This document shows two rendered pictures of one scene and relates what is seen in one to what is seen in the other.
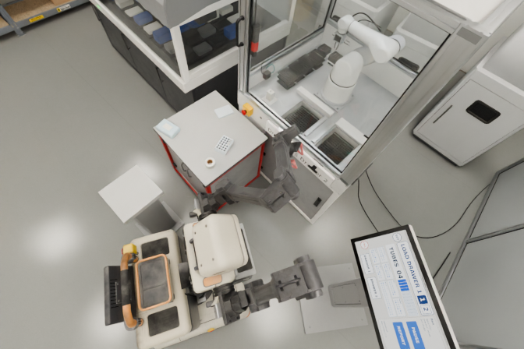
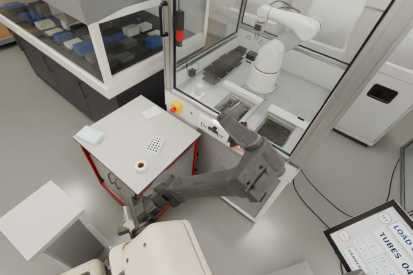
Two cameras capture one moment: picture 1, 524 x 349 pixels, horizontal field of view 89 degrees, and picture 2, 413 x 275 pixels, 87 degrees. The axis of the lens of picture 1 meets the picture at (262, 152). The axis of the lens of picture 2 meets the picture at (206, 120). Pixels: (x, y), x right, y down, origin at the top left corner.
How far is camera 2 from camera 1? 0.46 m
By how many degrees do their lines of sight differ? 14
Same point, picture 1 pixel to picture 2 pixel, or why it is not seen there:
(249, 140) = (181, 138)
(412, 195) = (340, 178)
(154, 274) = not seen: outside the picture
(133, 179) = (45, 199)
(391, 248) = (381, 234)
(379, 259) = (370, 251)
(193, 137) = (120, 142)
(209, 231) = (150, 254)
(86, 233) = not seen: outside the picture
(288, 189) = (271, 161)
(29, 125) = not seen: outside the picture
